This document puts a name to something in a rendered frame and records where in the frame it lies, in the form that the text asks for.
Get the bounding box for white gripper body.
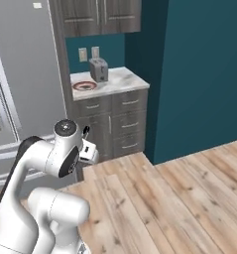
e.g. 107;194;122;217
78;149;101;167

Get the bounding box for red-brown round plate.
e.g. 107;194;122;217
71;79;98;92

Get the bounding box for grey wood base cupboard door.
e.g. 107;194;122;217
75;113;114;163

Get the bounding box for grey wood drawer front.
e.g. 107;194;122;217
111;88;149;115
112;131;147;159
72;95;113;118
112;110;148;137

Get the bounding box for grey wood side panel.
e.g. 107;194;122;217
48;0;85;183

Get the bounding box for grey toaster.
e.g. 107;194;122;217
88;57;110;83

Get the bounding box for grey steel fridge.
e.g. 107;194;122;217
0;0;78;208

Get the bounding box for grey fridge drawer handle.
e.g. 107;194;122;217
0;134;57;162

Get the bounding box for beige wall socket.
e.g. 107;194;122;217
78;47;88;63
90;46;100;60

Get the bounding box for grey fridge door handle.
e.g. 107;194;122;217
0;27;23;142

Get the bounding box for grey wood wall cupboard door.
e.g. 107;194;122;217
100;0;143;35
58;0;102;38

